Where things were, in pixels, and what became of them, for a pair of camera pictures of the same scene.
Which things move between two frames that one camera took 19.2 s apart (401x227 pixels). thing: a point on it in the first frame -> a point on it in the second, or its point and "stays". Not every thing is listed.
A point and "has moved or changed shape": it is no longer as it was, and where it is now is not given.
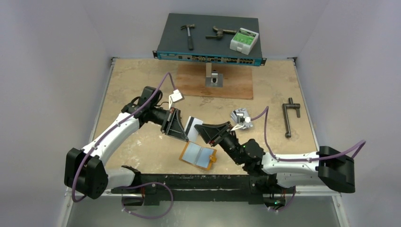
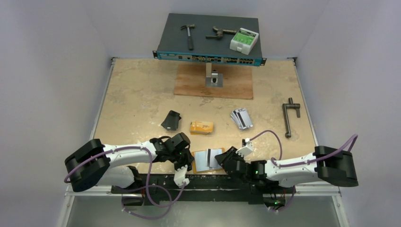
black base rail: [158, 188] stays
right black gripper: [223, 134] -> [233, 161]
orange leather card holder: [199, 155] has moved or changed shape
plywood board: [237, 82] stays
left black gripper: [174, 128] -> [188, 160]
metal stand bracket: [213, 79] stays
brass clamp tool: [220, 33] stays
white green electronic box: [244, 41] stays
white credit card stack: [236, 115] stays
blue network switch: [210, 38] stays
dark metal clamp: [285, 106] stays
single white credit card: [191, 131] -> [213, 162]
